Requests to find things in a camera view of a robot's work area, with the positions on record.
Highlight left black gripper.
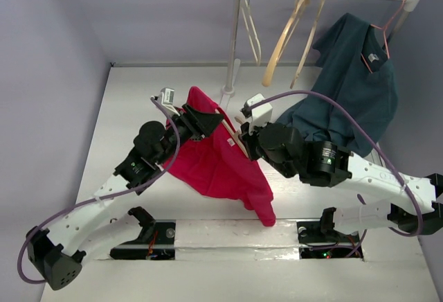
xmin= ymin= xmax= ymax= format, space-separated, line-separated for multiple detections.
xmin=155 ymin=105 xmax=223 ymax=166

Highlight beige looped wooden hanger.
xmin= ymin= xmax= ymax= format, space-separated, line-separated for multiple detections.
xmin=221 ymin=119 xmax=249 ymax=158

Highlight red t shirt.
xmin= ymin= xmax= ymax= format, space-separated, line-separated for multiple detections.
xmin=169 ymin=86 xmax=276 ymax=227

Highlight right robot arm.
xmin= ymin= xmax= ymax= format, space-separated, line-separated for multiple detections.
xmin=239 ymin=122 xmax=442 ymax=241

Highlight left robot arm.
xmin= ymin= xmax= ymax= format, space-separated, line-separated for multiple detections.
xmin=18 ymin=104 xmax=224 ymax=291

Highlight thin beige plastic hanger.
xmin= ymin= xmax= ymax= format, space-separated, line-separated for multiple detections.
xmin=240 ymin=0 xmax=262 ymax=66

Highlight dark teal t shirt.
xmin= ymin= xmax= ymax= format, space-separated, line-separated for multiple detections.
xmin=277 ymin=13 xmax=398 ymax=157

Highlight wide beige wooden hanger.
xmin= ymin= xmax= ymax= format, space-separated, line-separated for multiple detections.
xmin=262 ymin=0 xmax=310 ymax=87

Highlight slim beige wooden hanger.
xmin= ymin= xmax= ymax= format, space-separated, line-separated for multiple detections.
xmin=290 ymin=0 xmax=325 ymax=89

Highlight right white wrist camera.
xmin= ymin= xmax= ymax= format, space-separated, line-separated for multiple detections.
xmin=240 ymin=94 xmax=273 ymax=127

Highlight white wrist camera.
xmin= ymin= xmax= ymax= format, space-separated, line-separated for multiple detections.
xmin=240 ymin=94 xmax=273 ymax=127
xmin=151 ymin=87 xmax=179 ymax=116

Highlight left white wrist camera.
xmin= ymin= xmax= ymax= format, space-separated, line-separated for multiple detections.
xmin=151 ymin=87 xmax=179 ymax=116

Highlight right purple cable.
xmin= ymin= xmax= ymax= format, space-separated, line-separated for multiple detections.
xmin=248 ymin=89 xmax=425 ymax=260

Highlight purple cable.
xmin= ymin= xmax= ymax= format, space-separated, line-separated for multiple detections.
xmin=16 ymin=98 xmax=181 ymax=285
xmin=248 ymin=89 xmax=425 ymax=260

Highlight pink wire hanger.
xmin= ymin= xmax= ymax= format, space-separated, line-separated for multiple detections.
xmin=371 ymin=0 xmax=406 ymax=60

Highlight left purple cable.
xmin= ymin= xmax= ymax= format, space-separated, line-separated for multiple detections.
xmin=16 ymin=98 xmax=181 ymax=285

